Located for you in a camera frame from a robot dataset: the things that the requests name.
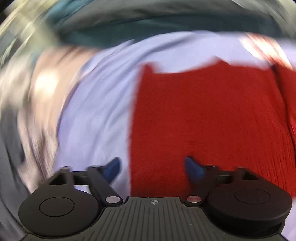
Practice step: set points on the red knitted sweater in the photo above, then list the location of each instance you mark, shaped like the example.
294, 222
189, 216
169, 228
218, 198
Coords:
223, 115

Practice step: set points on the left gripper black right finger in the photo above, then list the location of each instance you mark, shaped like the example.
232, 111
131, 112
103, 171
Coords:
202, 178

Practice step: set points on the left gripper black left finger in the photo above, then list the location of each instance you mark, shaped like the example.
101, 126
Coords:
100, 179

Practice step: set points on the lavender floral bed sheet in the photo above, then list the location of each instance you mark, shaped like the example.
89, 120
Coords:
73, 106

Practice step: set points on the teal blanket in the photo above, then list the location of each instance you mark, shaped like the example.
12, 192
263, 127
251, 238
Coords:
105, 24

